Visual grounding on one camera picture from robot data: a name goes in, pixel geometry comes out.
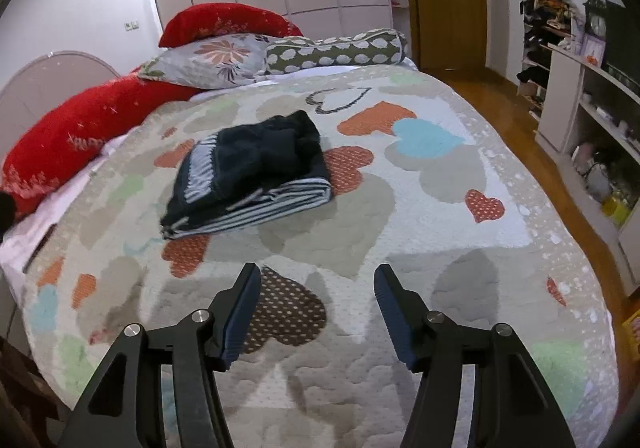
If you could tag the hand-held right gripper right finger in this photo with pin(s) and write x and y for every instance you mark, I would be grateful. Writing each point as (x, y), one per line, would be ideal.
(395, 313)

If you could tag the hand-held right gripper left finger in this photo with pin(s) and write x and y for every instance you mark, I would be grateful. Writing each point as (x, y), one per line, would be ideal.
(242, 313)

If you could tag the striped navy pants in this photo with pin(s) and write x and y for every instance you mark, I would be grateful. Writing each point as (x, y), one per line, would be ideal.
(250, 163)

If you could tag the heart-patterned quilt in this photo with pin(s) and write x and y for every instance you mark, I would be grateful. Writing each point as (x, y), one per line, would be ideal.
(400, 228)

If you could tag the white bed sheet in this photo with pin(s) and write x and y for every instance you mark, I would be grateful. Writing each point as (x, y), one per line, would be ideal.
(30, 238)

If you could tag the dark wooden furniture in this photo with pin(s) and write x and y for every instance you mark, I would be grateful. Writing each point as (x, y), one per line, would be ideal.
(22, 388)

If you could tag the yellow box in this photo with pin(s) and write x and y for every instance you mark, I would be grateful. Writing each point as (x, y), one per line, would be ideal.
(632, 328)

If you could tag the red pillow with white print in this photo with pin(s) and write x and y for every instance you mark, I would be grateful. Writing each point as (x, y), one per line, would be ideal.
(75, 138)

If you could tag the yellow container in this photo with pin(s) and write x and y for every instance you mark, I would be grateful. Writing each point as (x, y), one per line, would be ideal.
(615, 209)

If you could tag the floral grey pillow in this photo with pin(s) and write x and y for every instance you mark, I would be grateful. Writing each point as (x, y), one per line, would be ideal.
(215, 58)

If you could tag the olive dotted bolster pillow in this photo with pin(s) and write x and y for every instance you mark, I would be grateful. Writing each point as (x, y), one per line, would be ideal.
(340, 51)

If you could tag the white open shelf unit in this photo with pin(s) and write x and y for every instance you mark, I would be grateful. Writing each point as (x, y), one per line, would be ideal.
(565, 93)

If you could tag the plain red pillow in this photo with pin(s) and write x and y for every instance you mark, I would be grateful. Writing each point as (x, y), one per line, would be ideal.
(220, 21)

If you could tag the pale rounded headboard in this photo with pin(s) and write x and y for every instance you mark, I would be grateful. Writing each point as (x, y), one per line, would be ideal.
(50, 73)

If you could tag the dark framed screen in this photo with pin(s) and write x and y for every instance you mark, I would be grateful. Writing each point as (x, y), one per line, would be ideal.
(620, 33)

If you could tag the wall switch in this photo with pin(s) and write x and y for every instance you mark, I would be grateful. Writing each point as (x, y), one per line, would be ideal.
(131, 25)

